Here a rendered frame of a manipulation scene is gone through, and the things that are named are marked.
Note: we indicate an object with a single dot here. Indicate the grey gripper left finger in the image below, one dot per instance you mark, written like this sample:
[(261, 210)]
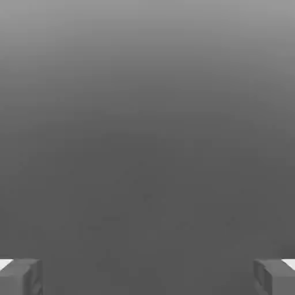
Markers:
[(16, 278)]

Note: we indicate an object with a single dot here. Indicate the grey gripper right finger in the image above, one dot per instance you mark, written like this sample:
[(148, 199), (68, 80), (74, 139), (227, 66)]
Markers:
[(278, 278)]

